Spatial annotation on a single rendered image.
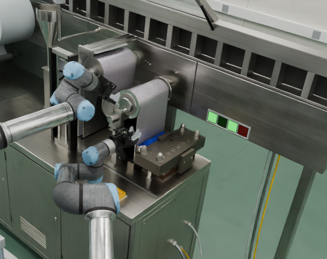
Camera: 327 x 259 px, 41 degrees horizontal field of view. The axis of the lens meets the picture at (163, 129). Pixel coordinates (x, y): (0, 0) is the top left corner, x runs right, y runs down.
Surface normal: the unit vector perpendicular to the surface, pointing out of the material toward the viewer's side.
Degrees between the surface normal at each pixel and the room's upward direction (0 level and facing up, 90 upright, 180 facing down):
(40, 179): 90
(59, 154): 0
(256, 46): 90
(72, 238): 90
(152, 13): 90
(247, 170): 0
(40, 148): 0
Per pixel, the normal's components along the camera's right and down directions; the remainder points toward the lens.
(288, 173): 0.11, -0.86
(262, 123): -0.62, 0.34
